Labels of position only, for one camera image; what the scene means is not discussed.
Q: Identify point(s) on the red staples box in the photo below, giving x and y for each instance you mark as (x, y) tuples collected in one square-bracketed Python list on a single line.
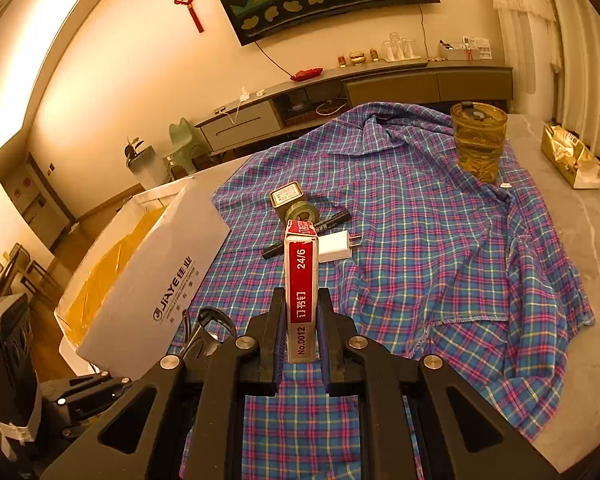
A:
[(301, 285)]

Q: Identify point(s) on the gold ornament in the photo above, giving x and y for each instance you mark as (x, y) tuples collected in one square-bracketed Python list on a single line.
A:
[(356, 58)]

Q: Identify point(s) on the gold foil bag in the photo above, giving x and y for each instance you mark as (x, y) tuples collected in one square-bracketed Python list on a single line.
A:
[(570, 157)]

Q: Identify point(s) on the amber glass jar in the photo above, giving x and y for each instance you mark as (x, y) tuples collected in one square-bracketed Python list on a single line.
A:
[(480, 145)]

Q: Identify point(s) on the dining table with chairs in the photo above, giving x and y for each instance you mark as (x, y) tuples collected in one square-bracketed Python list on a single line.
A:
[(15, 275)]

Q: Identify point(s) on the grey television cabinet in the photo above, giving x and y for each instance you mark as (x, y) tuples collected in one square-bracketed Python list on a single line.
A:
[(390, 90)]

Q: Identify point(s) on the white cardboard box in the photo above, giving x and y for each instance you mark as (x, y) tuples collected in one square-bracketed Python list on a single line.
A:
[(145, 285)]

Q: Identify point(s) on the black marker pen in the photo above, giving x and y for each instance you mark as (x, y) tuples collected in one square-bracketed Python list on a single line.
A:
[(335, 219)]

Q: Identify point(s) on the potted plant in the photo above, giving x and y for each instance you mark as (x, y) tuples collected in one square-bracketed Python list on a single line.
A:
[(145, 165)]

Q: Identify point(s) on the clear drinking glasses set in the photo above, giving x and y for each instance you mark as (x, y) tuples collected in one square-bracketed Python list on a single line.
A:
[(401, 47)]

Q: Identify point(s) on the plaid cloth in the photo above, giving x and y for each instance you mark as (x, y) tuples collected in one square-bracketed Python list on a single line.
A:
[(430, 260)]

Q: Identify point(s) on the white charger plug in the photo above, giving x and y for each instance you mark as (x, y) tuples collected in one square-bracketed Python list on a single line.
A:
[(334, 247)]

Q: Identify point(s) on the red dish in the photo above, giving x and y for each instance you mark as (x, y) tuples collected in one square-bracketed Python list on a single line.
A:
[(306, 74)]

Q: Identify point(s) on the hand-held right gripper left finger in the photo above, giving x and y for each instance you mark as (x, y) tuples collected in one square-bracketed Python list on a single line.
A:
[(279, 350)]

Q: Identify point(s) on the white curtain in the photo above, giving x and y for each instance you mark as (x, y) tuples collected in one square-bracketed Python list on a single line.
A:
[(525, 20)]

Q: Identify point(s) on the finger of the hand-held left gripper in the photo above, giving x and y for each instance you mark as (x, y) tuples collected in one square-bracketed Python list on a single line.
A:
[(92, 417), (87, 389)]

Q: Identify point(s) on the green tin can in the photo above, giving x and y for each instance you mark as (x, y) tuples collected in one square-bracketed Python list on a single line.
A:
[(286, 195)]

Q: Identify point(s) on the green chair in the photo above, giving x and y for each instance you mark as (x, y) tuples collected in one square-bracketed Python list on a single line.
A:
[(185, 142)]

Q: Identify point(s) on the white desk organizer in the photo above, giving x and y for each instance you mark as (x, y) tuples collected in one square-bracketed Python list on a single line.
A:
[(465, 49)]

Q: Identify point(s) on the green tape roll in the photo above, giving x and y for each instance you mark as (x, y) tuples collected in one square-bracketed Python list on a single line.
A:
[(302, 214)]

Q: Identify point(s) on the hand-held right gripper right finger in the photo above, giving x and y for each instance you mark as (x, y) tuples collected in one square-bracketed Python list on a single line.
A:
[(324, 350)]

